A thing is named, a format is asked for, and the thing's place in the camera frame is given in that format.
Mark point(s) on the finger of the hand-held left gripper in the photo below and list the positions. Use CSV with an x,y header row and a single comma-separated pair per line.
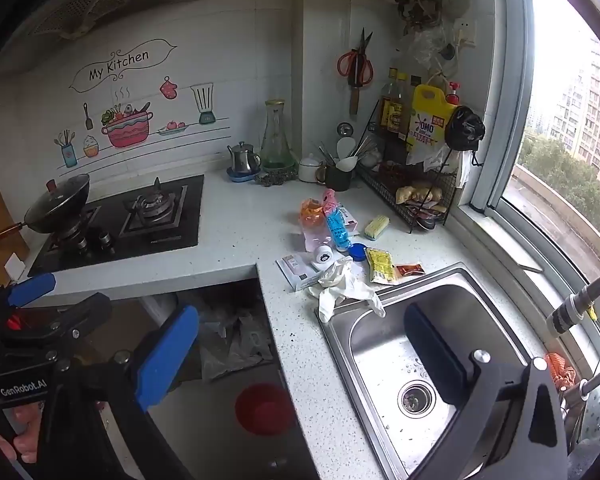
x,y
30,290
80,312

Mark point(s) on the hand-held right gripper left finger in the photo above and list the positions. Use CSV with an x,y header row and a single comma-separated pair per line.
x,y
165,360

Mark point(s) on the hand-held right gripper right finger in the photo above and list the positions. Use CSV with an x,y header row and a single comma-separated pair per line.
x,y
432,352

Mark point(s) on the red sauce packet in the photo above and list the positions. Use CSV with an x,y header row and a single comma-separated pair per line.
x,y
410,270

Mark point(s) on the yellow tube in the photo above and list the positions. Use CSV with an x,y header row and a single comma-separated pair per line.
x,y
380,266

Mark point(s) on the red plastic bin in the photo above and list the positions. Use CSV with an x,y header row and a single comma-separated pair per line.
x,y
265,410

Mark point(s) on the person's left hand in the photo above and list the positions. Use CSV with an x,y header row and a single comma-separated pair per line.
x,y
27,440

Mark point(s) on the stainless steel sink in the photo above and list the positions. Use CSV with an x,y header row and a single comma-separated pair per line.
x,y
380,350

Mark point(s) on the large white plastic sack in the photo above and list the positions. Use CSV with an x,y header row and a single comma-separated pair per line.
x,y
235,340

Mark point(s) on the white crumpled cloth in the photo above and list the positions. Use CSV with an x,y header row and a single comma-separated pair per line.
x,y
340,280

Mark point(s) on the blue lid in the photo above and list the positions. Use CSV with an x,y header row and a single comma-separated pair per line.
x,y
357,252

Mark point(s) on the black gas stove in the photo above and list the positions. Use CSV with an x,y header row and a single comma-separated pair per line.
x,y
180,230

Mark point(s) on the orange net cloth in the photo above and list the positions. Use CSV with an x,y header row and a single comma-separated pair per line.
x,y
562,367

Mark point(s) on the scrub brush with yellow bristles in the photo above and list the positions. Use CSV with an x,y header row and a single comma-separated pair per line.
x,y
377,226

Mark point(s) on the red seasoning packets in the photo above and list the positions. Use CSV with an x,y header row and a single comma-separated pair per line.
x,y
427,210

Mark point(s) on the steel faucet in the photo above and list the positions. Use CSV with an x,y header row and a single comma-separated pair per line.
x,y
570,310

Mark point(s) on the small white round container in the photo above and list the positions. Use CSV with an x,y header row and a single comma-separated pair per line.
x,y
324,256

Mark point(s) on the white and pink carton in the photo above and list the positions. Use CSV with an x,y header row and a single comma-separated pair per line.
x,y
352,220

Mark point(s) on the blue snack packet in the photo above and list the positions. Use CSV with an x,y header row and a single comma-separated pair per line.
x,y
337,227

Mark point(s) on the white paper carton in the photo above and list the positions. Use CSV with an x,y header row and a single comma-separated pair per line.
x,y
292,267

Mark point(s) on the pink clear bag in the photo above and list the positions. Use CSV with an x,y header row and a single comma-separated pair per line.
x,y
316,240

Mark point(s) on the orange plastic bag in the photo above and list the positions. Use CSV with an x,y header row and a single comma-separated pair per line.
x,y
311,215

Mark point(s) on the dried red chillies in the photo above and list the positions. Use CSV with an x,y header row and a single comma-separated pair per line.
x,y
395,170

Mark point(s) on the blue dish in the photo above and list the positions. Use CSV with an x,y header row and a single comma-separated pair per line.
x,y
240,178

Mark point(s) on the white crumpled plastic bag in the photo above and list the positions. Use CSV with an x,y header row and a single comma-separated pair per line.
x,y
432,155

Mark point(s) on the white plastic ladle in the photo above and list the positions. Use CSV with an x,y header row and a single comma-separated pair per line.
x,y
349,162

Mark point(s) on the steel wool scrubber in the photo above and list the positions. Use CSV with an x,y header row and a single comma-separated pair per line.
x,y
275,178

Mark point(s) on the steel teapot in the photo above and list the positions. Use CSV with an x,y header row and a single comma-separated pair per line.
x,y
244,160

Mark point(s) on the white lidded jar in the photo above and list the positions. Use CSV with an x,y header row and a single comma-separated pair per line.
x,y
309,170

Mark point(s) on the steel utensil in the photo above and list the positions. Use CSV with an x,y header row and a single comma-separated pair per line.
x,y
324,155
330,156

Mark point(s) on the white rice paddle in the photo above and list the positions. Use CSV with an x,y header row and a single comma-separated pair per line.
x,y
346,147

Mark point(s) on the black plastic bag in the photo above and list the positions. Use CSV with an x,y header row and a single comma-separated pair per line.
x,y
462,127

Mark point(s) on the yellow detergent bottle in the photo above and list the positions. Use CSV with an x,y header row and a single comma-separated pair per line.
x,y
430,115

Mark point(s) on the glass carafe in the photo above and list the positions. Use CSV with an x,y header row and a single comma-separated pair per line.
x,y
277,145

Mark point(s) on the dark sauce bottle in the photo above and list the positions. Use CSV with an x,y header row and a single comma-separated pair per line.
x,y
391,110

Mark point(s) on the red capped bottle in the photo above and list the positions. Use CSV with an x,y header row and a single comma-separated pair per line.
x,y
452,96

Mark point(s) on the apartment buildings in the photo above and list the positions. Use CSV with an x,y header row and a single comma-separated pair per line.
x,y
595,110

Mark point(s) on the clear hanging plastic bags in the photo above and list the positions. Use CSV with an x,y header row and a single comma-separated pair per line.
x,y
425,40

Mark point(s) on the brown heater pipes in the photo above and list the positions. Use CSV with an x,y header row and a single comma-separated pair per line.
x,y
420,7

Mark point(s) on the kitchen wall sticker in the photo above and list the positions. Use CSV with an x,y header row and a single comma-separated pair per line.
x,y
125,130

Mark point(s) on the window frame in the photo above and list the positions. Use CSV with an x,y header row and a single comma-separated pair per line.
x,y
510,110

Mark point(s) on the white wall socket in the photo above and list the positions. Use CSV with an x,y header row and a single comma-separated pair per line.
x,y
465,32

